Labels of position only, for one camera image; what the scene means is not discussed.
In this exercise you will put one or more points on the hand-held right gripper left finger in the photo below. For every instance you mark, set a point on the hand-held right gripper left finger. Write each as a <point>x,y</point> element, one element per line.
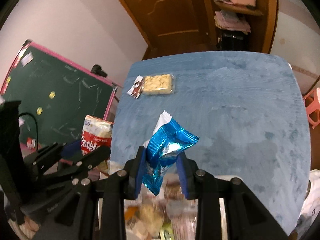
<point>140,172</point>

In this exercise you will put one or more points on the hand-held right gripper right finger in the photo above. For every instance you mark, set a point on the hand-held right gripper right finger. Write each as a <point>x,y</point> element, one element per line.
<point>182,177</point>

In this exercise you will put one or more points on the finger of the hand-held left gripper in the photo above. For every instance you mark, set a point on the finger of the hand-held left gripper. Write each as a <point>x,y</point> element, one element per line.
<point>97,155</point>
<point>71,148</point>

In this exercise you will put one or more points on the brown cookie clear packet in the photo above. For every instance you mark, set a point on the brown cookie clear packet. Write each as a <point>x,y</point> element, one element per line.
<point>172,191</point>

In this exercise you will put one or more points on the red white cookie packet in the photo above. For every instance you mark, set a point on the red white cookie packet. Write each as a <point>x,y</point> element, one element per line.
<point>96,135</point>

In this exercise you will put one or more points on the blue foil snack packet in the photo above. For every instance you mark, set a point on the blue foil snack packet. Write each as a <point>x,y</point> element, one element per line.
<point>170,140</point>

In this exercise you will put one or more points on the white plastic bin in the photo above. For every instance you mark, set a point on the white plastic bin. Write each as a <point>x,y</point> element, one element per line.
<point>222,176</point>

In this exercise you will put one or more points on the orange white snack packet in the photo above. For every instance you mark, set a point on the orange white snack packet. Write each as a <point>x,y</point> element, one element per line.
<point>131,213</point>

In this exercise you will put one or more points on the yellow cookie clear packet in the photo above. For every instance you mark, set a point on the yellow cookie clear packet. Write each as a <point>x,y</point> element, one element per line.
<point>150,217</point>

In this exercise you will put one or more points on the green snack packet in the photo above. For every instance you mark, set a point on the green snack packet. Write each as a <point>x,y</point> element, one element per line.
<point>166,233</point>

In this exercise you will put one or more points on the red white small box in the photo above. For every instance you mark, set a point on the red white small box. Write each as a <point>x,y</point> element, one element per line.
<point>31,143</point>

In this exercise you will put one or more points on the yellow round magnet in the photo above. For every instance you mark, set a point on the yellow round magnet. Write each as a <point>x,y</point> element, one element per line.
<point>39,110</point>
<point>8,80</point>
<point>52,95</point>

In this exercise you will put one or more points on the brown white chocolate packet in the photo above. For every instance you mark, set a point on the brown white chocolate packet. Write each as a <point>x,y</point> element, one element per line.
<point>135,87</point>

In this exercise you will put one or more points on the blue tablecloth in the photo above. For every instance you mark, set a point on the blue tablecloth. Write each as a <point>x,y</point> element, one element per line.
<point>237,117</point>

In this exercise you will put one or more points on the black chalkboard knob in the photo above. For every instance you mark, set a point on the black chalkboard knob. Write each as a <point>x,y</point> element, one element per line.
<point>98,70</point>

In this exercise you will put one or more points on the clear cracker bar packet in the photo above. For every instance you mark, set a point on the clear cracker bar packet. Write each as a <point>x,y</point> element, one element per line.
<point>157,83</point>

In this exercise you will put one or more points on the white paper note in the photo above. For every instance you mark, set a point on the white paper note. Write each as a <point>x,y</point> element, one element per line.
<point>27,58</point>

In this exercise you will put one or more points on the white plastic bag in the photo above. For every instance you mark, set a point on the white plastic bag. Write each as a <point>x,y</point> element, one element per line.
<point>308,205</point>

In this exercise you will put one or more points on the black bag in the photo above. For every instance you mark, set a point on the black bag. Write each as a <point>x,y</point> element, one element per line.
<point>232,41</point>

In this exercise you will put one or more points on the pink plastic stool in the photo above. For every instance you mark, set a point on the pink plastic stool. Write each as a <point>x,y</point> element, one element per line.
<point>312,105</point>

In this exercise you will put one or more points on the wooden door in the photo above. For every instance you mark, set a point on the wooden door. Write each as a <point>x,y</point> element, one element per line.
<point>170,12</point>

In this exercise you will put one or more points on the pink cloth pile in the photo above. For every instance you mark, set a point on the pink cloth pile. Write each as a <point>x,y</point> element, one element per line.
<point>232,21</point>

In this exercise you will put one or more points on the wooden shelf unit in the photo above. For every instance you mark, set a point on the wooden shelf unit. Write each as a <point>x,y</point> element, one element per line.
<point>271,17</point>

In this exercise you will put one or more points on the white wardrobe door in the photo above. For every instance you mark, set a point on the white wardrobe door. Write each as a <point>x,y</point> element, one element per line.
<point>295,30</point>

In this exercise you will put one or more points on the green chalkboard pink frame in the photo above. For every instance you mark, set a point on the green chalkboard pink frame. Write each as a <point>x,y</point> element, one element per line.
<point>62,100</point>

